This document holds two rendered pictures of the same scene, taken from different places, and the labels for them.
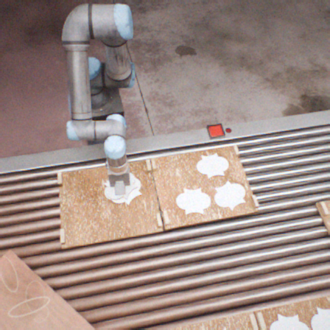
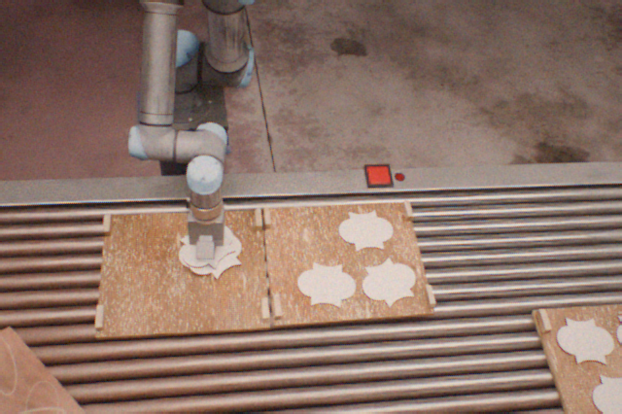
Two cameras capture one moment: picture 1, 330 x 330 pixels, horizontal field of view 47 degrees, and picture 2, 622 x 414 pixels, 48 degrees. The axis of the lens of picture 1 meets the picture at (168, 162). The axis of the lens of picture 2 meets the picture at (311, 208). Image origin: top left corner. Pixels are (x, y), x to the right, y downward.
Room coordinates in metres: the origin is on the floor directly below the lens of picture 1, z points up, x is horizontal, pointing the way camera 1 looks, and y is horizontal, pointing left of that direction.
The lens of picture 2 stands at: (-0.15, -0.05, 2.47)
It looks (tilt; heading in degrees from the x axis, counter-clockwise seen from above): 54 degrees down; 0
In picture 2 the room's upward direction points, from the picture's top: 9 degrees clockwise
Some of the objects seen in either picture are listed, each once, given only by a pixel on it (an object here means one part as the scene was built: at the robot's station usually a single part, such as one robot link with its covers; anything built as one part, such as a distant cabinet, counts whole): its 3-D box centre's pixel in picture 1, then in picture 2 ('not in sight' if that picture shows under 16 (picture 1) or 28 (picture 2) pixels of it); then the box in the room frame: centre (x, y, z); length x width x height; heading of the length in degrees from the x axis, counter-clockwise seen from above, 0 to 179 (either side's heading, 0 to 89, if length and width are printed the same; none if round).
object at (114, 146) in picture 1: (115, 150); (204, 181); (0.78, 0.20, 1.22); 0.09 x 0.08 x 0.11; 6
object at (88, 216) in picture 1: (108, 201); (184, 270); (0.71, 0.25, 0.93); 0.41 x 0.35 x 0.02; 104
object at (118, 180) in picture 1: (118, 177); (204, 229); (0.76, 0.20, 1.07); 0.12 x 0.09 x 0.16; 9
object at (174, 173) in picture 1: (202, 184); (345, 259); (0.82, -0.16, 0.93); 0.41 x 0.35 x 0.02; 105
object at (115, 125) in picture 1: (111, 130); (202, 148); (0.88, 0.23, 1.22); 0.11 x 0.11 x 0.08; 6
